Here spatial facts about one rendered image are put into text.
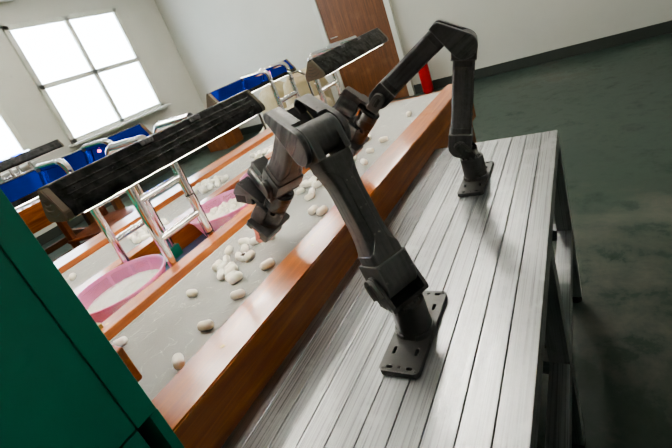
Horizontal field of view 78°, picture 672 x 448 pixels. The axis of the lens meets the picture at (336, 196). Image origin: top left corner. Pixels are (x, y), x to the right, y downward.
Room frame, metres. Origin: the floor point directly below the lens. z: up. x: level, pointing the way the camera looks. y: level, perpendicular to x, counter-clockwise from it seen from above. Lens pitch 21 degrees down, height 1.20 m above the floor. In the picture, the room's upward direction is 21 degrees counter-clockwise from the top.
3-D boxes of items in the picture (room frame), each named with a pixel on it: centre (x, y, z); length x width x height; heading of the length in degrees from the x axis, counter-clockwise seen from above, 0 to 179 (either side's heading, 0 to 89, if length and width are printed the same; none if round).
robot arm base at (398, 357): (0.59, -0.05, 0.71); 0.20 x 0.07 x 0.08; 145
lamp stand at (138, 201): (1.09, 0.38, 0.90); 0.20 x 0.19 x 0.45; 143
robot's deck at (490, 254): (0.98, -0.02, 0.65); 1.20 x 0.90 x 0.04; 145
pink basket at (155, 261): (1.07, 0.65, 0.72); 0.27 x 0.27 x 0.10
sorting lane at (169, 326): (1.35, 0.01, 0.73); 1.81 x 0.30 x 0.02; 143
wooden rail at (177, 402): (1.22, -0.16, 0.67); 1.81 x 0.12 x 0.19; 143
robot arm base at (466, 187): (1.08, -0.39, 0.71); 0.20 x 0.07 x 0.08; 145
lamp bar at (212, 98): (2.15, 0.18, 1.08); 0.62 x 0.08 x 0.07; 143
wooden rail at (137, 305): (1.45, 0.15, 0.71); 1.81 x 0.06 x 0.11; 143
